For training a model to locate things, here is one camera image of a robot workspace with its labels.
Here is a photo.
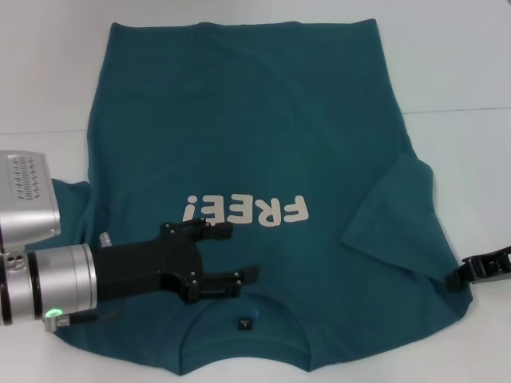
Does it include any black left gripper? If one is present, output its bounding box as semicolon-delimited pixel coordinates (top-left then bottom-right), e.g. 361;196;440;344
93;221;263;306

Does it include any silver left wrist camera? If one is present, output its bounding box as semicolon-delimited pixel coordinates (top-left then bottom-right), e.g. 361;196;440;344
0;149;62;248

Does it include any teal t-shirt with FREE print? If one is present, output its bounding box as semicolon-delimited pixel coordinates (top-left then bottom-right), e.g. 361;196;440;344
50;18;476;362

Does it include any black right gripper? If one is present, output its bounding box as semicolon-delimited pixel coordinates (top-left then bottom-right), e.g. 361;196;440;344
446;245;511;293

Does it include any left wrist camera mount bracket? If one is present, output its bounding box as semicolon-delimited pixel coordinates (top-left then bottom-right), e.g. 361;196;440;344
0;249;29;276

